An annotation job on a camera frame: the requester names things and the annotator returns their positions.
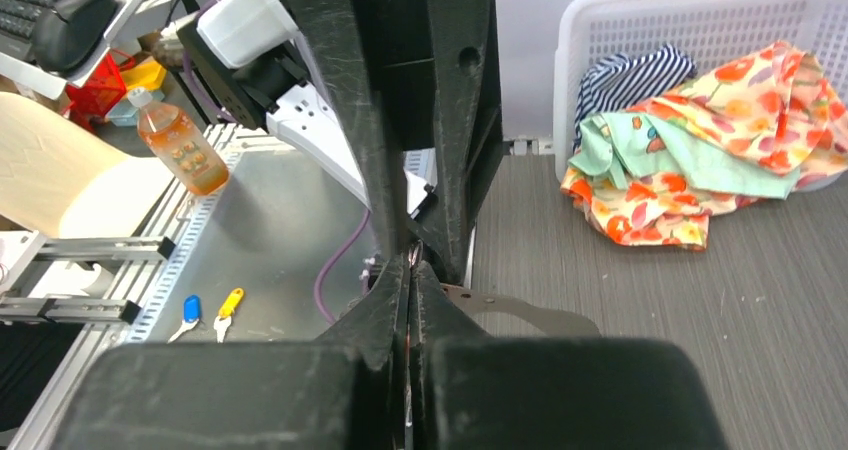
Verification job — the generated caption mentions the black keyboard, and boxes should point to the black keyboard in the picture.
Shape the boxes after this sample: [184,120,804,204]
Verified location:
[0,0,87,61]

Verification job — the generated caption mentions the beige chair back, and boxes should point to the beige chair back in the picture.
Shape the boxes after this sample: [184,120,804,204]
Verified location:
[1,92,173,238]

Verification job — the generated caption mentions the mint green cloth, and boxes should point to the mint green cloth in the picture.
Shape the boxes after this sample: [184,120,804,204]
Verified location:
[568,112,800,199]

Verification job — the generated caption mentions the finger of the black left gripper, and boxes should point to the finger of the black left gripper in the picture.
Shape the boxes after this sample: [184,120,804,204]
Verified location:
[413,0,504,284]
[287,0,408,258]

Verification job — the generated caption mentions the orange drink bottle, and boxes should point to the orange drink bottle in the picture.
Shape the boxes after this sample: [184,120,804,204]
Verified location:
[127,87,229,196]

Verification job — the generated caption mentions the orange floral cloth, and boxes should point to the orange floral cloth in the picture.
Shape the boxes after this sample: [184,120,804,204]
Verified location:
[561,41,847,249]

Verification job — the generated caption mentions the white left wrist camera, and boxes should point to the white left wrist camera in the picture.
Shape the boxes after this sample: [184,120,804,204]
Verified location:
[197,0,299,70]

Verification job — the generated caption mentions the red small basket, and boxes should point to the red small basket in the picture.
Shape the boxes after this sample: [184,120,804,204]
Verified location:
[65,54,127,133]

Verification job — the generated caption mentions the aluminium frame rails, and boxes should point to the aluminium frame rails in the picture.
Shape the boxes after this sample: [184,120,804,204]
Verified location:
[1,230,176,325]

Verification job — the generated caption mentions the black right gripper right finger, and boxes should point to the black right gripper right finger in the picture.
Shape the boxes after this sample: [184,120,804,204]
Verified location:
[408,262,728,449]

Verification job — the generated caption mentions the white plastic basket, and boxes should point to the white plastic basket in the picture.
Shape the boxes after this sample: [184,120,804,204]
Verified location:
[553,0,847,179]

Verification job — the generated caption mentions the blue striped cloth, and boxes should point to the blue striped cloth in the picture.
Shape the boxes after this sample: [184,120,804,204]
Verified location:
[572,44,698,151]

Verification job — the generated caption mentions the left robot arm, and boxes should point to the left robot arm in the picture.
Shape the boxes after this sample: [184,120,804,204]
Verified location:
[178,0,504,284]

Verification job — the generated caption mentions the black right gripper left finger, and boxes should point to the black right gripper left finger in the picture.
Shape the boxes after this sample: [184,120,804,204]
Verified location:
[52,256,410,449]

